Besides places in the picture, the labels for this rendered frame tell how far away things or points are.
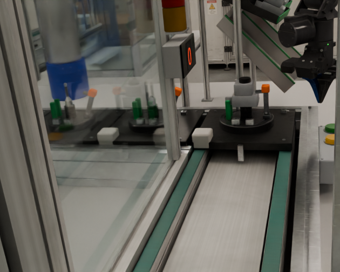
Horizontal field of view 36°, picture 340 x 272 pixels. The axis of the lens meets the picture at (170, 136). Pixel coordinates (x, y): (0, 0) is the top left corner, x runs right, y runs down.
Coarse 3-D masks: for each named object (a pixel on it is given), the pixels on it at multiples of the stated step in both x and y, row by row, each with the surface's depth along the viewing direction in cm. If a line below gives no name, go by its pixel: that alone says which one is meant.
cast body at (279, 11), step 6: (264, 0) 147; (270, 0) 145; (276, 0) 144; (282, 0) 144; (264, 6) 146; (270, 6) 145; (276, 6) 145; (282, 6) 147; (276, 12) 145; (282, 12) 145
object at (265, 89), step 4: (264, 84) 130; (268, 84) 129; (264, 88) 129; (268, 88) 128; (256, 92) 130; (260, 92) 130; (264, 92) 129; (268, 92) 129; (264, 96) 130; (268, 96) 130; (264, 100) 130; (268, 100) 130; (264, 104) 130; (268, 104) 130; (264, 108) 131; (268, 108) 131; (264, 112) 131; (268, 112) 131
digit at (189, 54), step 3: (189, 42) 111; (186, 45) 109; (189, 45) 111; (186, 48) 109; (189, 48) 111; (189, 51) 111; (189, 54) 111; (189, 57) 112; (189, 60) 112; (192, 60) 114; (189, 63) 112; (192, 63) 114; (189, 66) 112; (189, 69) 112
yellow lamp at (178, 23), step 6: (180, 6) 107; (162, 12) 108; (168, 12) 106; (174, 12) 106; (180, 12) 107; (168, 18) 107; (174, 18) 107; (180, 18) 107; (168, 24) 107; (174, 24) 107; (180, 24) 107; (186, 24) 109; (168, 30) 108; (174, 30) 107; (180, 30) 108
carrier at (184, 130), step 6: (180, 114) 146; (186, 114) 146; (192, 114) 145; (198, 114) 145; (180, 120) 142; (186, 120) 141; (192, 120) 141; (198, 120) 141; (180, 126) 138; (186, 126) 137; (192, 126) 137; (198, 126) 141; (180, 132) 134; (186, 132) 133; (192, 132) 134; (180, 138) 129; (186, 138) 129; (180, 144) 128; (186, 144) 128
